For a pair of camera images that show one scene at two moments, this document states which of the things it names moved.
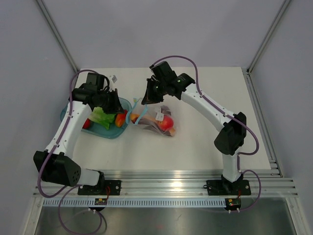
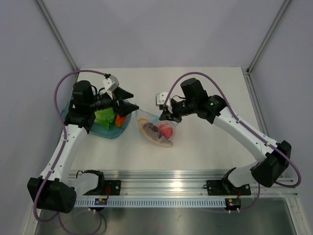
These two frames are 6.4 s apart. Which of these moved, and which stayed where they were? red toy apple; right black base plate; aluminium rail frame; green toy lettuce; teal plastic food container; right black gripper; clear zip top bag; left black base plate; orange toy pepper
Moved: right black gripper; red toy apple; clear zip top bag
Stayed: orange toy pepper; left black base plate; teal plastic food container; green toy lettuce; aluminium rail frame; right black base plate
